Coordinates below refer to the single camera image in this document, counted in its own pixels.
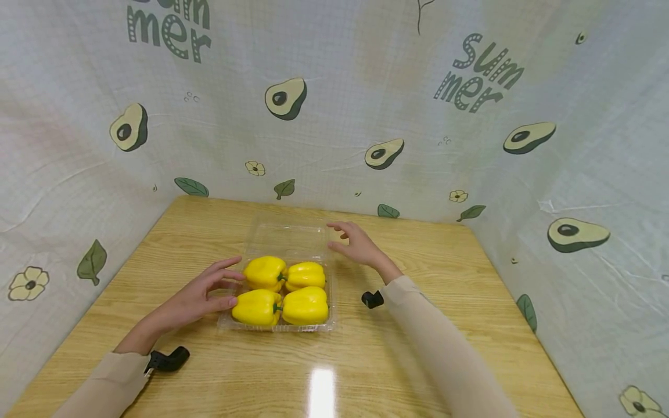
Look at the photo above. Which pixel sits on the person's right hand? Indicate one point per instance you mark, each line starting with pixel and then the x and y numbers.
pixel 360 246

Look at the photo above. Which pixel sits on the person's left hand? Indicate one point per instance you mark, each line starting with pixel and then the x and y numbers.
pixel 191 301

